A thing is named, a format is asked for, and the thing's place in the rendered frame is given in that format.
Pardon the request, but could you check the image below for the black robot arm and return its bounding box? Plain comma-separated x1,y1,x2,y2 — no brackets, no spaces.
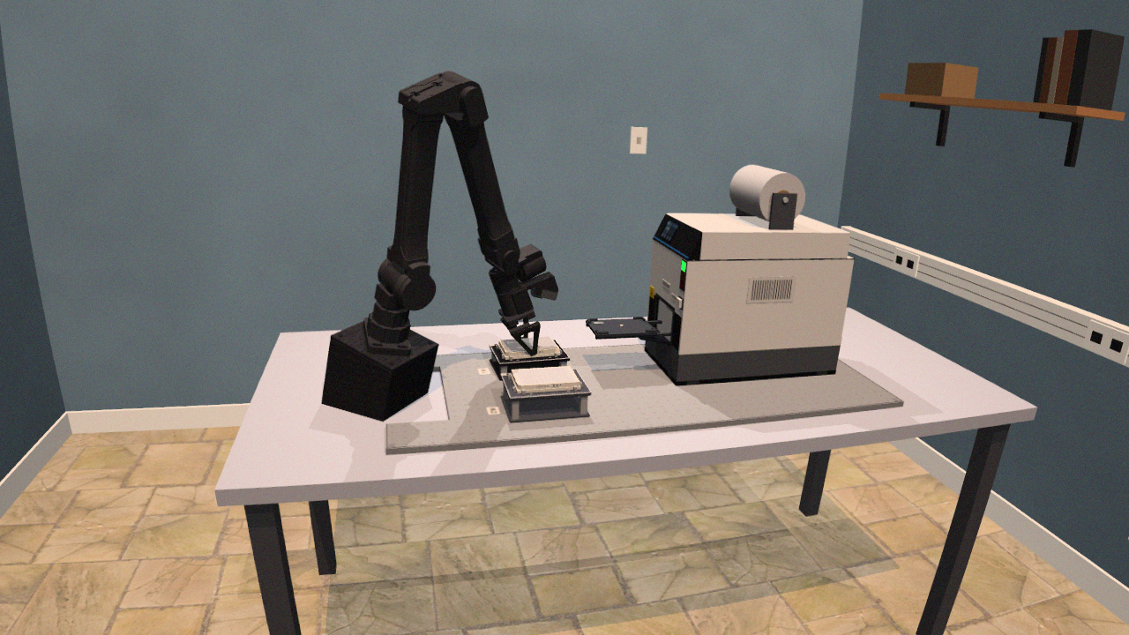
364,71,558,356

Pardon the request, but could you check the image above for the cream multi-well plate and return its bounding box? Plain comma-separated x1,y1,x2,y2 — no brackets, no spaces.
511,366,581,393

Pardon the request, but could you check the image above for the beige plate with grid of square wells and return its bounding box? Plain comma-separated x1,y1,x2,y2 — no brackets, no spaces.
498,340,560,360

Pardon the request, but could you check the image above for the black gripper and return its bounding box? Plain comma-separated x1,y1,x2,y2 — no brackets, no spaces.
497,286,541,356

